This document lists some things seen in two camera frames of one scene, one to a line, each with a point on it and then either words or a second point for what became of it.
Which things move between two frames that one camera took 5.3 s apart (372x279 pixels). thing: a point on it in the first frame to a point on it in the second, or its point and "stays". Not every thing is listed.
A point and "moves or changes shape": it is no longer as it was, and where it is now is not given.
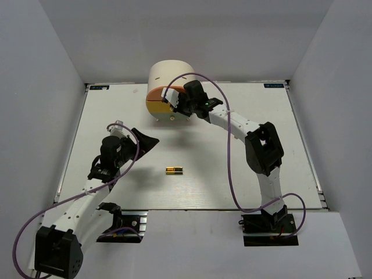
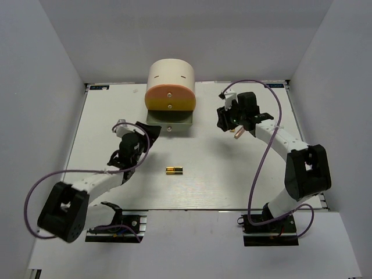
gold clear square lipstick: (174, 170) stays
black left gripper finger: (145, 142) to (152, 132)
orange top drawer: (156, 94) stays
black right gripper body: (185, 106) to (239, 115)
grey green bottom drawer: (175, 117) moves or changes shape
